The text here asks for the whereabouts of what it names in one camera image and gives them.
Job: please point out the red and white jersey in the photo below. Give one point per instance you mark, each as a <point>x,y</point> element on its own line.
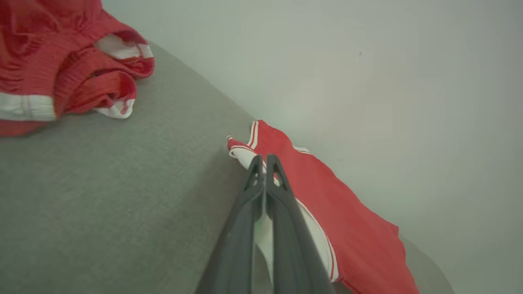
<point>351,228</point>

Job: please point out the grey fabric sofa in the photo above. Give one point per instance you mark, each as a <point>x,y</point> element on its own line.
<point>102,196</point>

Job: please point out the red shorts with white band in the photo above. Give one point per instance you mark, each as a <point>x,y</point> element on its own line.
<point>49,53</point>

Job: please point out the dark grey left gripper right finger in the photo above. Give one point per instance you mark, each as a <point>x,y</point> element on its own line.
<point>292,253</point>

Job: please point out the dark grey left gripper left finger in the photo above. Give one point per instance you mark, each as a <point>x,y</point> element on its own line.
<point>237,245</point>

